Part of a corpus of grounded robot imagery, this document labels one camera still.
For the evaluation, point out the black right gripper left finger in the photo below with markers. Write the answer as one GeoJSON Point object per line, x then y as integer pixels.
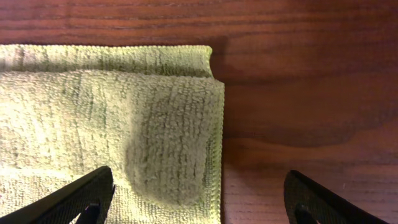
{"type": "Point", "coordinates": [87, 199]}

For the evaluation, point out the green microfiber cloth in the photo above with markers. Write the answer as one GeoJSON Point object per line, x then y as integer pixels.
{"type": "Point", "coordinates": [153, 114]}

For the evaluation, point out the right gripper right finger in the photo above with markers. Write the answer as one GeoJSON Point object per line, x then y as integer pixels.
{"type": "Point", "coordinates": [306, 201]}

